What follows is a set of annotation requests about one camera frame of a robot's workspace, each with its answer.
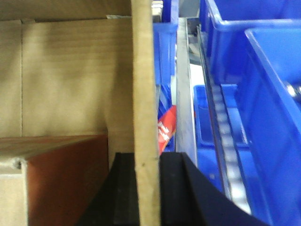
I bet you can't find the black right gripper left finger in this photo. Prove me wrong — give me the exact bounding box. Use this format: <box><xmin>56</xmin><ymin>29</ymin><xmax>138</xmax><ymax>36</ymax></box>
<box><xmin>76</xmin><ymin>153</ymin><xmax>139</xmax><ymax>226</ymax></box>

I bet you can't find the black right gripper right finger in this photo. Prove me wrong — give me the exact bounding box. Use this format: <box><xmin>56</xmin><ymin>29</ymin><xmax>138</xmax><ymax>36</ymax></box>
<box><xmin>159</xmin><ymin>152</ymin><xmax>265</xmax><ymax>226</ymax></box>

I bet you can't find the large cardboard box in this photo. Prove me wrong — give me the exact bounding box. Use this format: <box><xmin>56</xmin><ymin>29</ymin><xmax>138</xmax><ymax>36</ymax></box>
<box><xmin>0</xmin><ymin>0</ymin><xmax>160</xmax><ymax>226</ymax></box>

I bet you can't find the blue bin lower middle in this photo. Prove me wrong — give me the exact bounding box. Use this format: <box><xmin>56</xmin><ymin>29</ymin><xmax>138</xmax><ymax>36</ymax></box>
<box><xmin>193</xmin><ymin>84</ymin><xmax>252</xmax><ymax>192</ymax></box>

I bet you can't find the reddish brown cardboard box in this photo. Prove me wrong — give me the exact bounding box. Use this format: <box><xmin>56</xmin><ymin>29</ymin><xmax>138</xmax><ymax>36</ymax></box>
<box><xmin>0</xmin><ymin>135</ymin><xmax>109</xmax><ymax>226</ymax></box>

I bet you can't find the red printed plastic bag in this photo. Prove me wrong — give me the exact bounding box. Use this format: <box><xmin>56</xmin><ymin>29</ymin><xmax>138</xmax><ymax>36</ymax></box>
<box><xmin>158</xmin><ymin>105</ymin><xmax>176</xmax><ymax>155</ymax></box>

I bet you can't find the blue bin upper right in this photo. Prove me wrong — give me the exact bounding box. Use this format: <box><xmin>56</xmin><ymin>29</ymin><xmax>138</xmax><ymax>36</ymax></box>
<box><xmin>199</xmin><ymin>0</ymin><xmax>301</xmax><ymax>84</ymax></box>

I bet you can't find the blue bin behind box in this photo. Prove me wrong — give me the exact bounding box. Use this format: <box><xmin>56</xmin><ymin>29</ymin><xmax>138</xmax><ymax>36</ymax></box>
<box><xmin>151</xmin><ymin>0</ymin><xmax>179</xmax><ymax>120</ymax></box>

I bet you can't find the blue bin near right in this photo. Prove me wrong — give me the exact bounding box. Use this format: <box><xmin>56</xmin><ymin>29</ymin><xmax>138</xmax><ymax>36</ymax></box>
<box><xmin>236</xmin><ymin>28</ymin><xmax>301</xmax><ymax>226</ymax></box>

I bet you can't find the perforated steel shelf rail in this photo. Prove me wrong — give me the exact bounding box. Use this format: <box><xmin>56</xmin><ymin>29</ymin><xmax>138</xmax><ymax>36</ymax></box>
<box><xmin>197</xmin><ymin>25</ymin><xmax>252</xmax><ymax>215</ymax></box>

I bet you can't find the steel shelf upright post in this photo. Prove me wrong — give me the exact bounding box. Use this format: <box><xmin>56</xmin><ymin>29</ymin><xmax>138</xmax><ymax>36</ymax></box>
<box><xmin>176</xmin><ymin>18</ymin><xmax>198</xmax><ymax>166</ymax></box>

